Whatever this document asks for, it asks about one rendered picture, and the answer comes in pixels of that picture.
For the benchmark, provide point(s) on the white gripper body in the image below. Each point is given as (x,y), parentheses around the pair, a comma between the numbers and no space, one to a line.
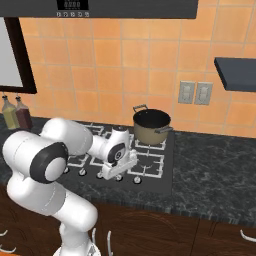
(120,165)

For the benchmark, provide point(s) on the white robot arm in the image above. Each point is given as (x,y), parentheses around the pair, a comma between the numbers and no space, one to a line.
(50,196)

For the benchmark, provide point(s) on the silver hob knob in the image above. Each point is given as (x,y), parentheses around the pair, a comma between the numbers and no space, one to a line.
(137,180)
(119,178)
(81,172)
(99,175)
(66,170)

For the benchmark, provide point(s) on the black gas hob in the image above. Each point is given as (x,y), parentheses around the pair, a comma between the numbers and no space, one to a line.
(156,181)

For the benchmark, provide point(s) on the tan pot with black inside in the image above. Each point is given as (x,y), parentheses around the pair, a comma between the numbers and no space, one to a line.
(150,135)

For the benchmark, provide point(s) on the dark red bottle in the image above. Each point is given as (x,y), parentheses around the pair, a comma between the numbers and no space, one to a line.
(24,116)

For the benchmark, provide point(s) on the yellow oil bottle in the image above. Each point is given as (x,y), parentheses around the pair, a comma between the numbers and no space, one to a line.
(10,116)

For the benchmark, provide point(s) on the black framed window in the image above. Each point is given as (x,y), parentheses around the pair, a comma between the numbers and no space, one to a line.
(10,60)

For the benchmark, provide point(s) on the grey wall outlet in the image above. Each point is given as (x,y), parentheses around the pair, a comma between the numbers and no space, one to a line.
(186,92)
(203,93)

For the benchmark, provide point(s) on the dark grey wall shelf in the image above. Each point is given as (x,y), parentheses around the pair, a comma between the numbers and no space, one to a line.
(238,73)

